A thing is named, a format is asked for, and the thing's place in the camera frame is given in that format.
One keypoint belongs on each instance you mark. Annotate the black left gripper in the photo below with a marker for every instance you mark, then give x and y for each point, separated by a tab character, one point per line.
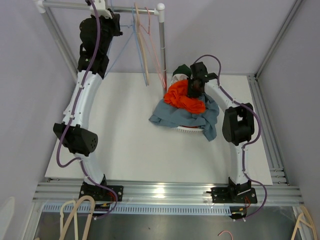
115	22

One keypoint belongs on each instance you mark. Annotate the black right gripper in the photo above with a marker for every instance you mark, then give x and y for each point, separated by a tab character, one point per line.
189	82

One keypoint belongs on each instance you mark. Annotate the green white t shirt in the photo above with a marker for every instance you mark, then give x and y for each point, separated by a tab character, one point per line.
183	72

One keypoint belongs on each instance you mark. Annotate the orange t shirt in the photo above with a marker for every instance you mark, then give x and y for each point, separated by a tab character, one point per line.
176	96

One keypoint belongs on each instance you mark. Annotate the beige wooden hanger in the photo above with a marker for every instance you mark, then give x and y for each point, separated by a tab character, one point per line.
141	42

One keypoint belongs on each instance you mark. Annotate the pink wire hanger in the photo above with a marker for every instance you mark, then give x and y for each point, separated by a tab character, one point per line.
153	55

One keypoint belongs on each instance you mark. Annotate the grey blue t shirt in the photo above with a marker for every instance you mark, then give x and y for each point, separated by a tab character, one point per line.
166	115

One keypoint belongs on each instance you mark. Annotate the light blue wire hanger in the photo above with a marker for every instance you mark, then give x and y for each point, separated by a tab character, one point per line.
135	33

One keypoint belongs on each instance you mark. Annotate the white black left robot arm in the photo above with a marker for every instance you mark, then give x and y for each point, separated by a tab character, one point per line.
76	142

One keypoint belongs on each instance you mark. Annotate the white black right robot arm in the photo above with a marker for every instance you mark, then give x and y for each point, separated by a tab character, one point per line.
237	129

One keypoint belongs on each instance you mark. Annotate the pink hanger hook floor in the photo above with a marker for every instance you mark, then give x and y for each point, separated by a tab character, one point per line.
226	232

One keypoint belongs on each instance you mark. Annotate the beige hanger bottom right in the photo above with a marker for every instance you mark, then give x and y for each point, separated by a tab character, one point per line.
304	228

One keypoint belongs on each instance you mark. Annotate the white plastic laundry basket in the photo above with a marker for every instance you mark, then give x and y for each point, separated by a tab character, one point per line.
188	130

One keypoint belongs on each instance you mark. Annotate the silver white clothes rack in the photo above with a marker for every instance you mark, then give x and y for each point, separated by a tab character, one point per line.
43	7

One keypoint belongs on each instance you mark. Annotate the beige hangers bottom left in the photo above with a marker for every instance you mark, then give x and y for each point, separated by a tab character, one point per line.
74	216

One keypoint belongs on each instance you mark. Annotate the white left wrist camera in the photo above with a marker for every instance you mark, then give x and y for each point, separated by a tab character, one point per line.
99	8

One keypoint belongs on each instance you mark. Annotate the white slotted cable duct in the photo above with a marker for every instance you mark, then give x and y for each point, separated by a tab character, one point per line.
201	210

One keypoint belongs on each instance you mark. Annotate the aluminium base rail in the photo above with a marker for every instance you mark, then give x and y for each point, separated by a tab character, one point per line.
160	193

